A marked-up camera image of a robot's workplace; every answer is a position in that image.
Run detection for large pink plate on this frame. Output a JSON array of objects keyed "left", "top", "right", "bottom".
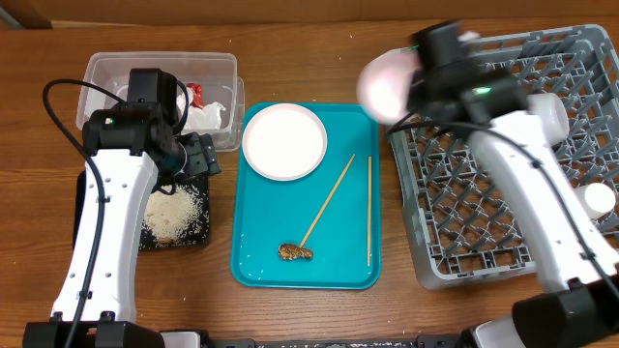
[{"left": 242, "top": 103, "right": 328, "bottom": 181}]

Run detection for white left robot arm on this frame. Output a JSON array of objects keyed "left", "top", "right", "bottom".
[{"left": 22, "top": 68, "right": 221, "bottom": 347}]

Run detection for clear plastic bin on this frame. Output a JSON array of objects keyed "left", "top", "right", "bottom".
[{"left": 84, "top": 51, "right": 245, "bottom": 152}]

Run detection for wooden chopstick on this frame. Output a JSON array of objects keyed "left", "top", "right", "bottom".
[
  {"left": 367, "top": 157, "right": 372, "bottom": 267},
  {"left": 299, "top": 154, "right": 356, "bottom": 248}
]

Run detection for pink bowl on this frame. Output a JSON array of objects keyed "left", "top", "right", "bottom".
[{"left": 357, "top": 48, "right": 421, "bottom": 126}]

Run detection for white paper cup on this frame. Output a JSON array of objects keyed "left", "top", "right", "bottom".
[{"left": 574, "top": 183, "right": 616, "bottom": 219}]

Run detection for white napkin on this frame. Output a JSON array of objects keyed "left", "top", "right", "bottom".
[{"left": 182, "top": 91, "right": 226, "bottom": 133}]

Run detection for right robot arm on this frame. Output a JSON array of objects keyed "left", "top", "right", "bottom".
[{"left": 407, "top": 21, "right": 618, "bottom": 347}]

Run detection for brown food scrap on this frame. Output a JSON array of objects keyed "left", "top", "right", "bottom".
[{"left": 278, "top": 244, "right": 313, "bottom": 261}]

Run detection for black waste tray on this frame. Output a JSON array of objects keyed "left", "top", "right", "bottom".
[{"left": 72, "top": 168, "right": 212, "bottom": 251}]

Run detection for teal serving tray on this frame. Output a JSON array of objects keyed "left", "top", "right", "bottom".
[{"left": 230, "top": 102, "right": 381, "bottom": 290}]

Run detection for grey dishwasher rack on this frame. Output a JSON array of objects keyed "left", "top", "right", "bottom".
[{"left": 389, "top": 24, "right": 618, "bottom": 289}]

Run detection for grey-green bowl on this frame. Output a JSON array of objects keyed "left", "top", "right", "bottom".
[{"left": 527, "top": 93, "right": 570, "bottom": 146}]

